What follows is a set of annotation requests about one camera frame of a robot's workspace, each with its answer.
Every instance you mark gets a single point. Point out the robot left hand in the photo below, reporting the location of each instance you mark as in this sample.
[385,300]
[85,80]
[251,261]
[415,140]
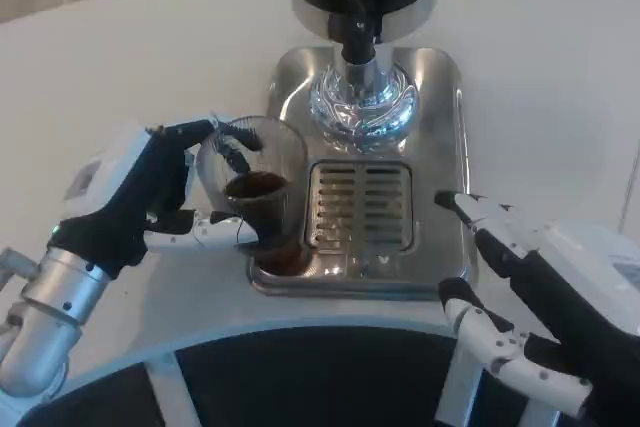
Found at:
[130,197]

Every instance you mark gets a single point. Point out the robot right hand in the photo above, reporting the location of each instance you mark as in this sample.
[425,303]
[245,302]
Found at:
[590,307]

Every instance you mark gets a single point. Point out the clear ribbed glass cup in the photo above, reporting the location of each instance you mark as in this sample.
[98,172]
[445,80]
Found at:
[285,162]

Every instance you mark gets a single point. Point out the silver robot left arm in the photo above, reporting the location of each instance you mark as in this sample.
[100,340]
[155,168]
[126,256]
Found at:
[45,312]

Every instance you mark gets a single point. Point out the dark brown drink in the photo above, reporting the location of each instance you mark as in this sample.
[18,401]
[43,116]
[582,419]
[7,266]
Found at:
[270,207]

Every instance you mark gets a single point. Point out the white counter support strut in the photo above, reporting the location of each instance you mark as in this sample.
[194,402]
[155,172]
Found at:
[170,392]
[460,387]

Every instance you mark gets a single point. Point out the steel drip tray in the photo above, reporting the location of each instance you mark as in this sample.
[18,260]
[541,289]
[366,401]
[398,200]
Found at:
[435,147]

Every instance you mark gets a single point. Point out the slotted steel tray grid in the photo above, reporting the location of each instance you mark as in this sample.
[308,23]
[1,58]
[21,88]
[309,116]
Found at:
[360,207]

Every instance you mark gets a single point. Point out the black dispenser tap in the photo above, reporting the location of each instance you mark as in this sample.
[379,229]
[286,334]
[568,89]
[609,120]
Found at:
[357,42]

